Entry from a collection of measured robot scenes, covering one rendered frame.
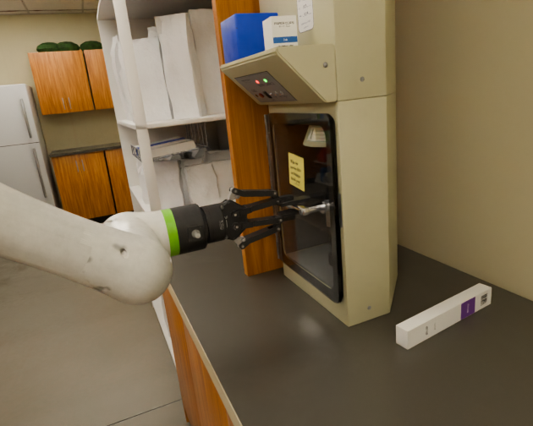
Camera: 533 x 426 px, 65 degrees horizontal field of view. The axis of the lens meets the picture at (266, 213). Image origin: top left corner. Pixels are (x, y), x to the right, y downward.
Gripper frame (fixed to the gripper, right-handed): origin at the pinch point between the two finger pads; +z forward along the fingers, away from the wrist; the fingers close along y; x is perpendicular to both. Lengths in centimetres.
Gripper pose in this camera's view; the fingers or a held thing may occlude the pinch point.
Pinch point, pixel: (293, 206)
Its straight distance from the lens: 89.7
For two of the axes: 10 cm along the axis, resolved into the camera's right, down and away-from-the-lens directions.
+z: 9.1, -1.9, 3.6
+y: -1.1, -9.6, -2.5
